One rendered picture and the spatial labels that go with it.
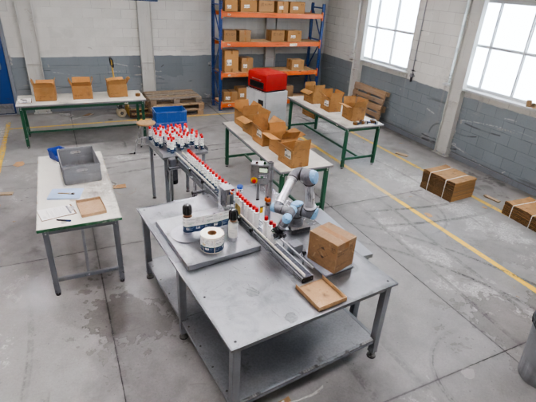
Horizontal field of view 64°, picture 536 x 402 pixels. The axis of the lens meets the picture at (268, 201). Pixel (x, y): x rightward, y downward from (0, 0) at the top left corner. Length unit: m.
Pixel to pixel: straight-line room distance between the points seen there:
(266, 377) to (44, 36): 8.93
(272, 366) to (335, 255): 1.01
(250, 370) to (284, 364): 0.28
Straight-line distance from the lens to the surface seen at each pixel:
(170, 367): 3.93
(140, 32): 10.91
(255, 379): 3.53
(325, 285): 3.43
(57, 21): 10.79
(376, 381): 3.97
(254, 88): 9.49
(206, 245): 3.58
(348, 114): 7.96
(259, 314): 3.11
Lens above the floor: 2.92
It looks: 27 degrees down
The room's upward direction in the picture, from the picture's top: 4 degrees clockwise
